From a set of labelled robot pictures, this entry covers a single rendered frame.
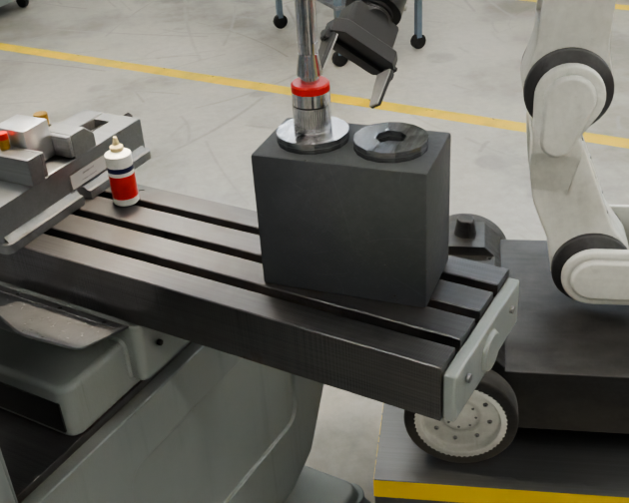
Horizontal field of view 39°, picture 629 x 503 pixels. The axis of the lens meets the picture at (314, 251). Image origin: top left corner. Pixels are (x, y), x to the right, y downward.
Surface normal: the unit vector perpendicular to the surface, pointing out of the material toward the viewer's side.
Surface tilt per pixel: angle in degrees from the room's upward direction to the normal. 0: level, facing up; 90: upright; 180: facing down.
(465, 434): 90
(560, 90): 90
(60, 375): 0
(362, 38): 59
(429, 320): 0
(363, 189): 90
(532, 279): 0
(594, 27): 90
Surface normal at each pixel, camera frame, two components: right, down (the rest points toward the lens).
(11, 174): -0.45, 0.49
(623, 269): -0.15, 0.52
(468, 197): -0.06, -0.85
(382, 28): 0.53, -0.13
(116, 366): 0.87, 0.22
